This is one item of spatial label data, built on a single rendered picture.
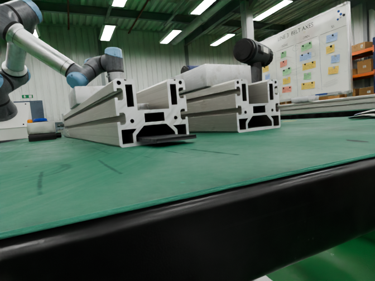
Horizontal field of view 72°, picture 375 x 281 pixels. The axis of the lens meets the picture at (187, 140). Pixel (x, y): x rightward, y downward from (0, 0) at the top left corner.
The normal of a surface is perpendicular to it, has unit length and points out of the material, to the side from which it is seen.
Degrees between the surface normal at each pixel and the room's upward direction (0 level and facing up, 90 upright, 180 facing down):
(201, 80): 90
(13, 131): 90
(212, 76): 90
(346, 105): 90
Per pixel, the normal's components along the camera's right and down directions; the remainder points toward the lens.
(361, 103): -0.89, 0.11
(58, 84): 0.41, 0.04
